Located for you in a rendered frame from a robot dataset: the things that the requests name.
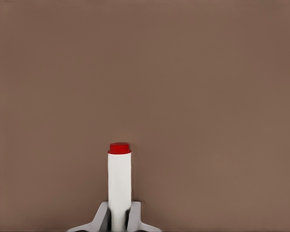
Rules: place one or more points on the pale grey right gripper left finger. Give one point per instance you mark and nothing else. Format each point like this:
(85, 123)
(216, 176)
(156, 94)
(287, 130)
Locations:
(101, 216)

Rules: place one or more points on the white marker pen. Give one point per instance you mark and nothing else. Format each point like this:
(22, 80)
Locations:
(119, 178)

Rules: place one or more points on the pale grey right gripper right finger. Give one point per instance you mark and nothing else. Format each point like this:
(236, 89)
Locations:
(135, 216)

